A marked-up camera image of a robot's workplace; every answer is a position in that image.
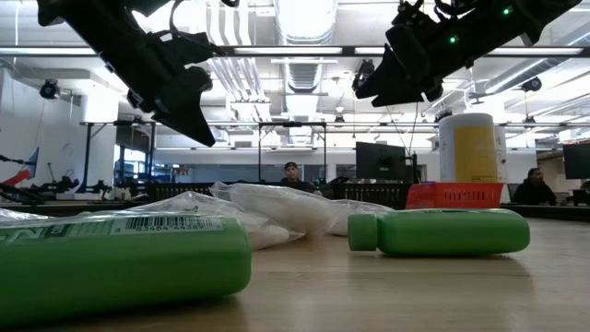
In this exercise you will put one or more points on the white yellow wipes canister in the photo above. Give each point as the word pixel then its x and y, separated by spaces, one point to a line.
pixel 475 152

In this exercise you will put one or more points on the green shampoo bottle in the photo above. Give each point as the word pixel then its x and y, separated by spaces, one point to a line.
pixel 115 272
pixel 451 233

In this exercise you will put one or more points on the black background rig frame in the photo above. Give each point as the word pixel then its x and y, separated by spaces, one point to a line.
pixel 87 157
pixel 290 123

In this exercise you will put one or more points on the black hanging camera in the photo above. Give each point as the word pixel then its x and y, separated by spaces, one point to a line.
pixel 362 69

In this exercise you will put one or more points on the blue background monitor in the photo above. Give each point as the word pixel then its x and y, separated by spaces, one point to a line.
pixel 33 161

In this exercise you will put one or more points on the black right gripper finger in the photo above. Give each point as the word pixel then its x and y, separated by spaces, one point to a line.
pixel 396 98
pixel 375 76

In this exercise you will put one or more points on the person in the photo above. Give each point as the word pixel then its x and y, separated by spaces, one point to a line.
pixel 291 175
pixel 534 186

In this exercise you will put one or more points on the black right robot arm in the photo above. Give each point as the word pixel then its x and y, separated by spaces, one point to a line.
pixel 498 27

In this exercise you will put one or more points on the clear vanity pack bag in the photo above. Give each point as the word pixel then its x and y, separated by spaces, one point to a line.
pixel 355 216
pixel 286 207
pixel 272 236
pixel 18 215

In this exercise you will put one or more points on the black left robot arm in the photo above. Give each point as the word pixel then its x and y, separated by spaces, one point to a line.
pixel 115 41

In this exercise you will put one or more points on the red background object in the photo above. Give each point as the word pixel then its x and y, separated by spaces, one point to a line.
pixel 18 176

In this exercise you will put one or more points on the black computer monitor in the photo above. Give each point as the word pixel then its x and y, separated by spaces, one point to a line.
pixel 380 161
pixel 576 161

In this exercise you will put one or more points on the red slotted plastic basket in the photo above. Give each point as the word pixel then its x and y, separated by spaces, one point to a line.
pixel 456 196

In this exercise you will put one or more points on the black slotted plastic basket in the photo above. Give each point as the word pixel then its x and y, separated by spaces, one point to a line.
pixel 184 191
pixel 369 193

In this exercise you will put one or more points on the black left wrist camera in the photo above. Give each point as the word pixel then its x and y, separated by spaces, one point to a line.
pixel 184 48

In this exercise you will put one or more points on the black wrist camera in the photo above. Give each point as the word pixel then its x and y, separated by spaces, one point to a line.
pixel 412 16
pixel 184 48

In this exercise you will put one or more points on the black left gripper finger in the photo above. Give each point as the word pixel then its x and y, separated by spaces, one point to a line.
pixel 193 126

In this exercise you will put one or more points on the black background robot arm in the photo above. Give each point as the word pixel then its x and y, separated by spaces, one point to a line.
pixel 50 186

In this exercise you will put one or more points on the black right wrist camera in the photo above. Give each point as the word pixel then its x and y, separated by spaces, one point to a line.
pixel 412 16

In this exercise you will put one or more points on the black ceiling spotlight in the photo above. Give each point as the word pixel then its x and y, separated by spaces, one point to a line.
pixel 532 84
pixel 50 88

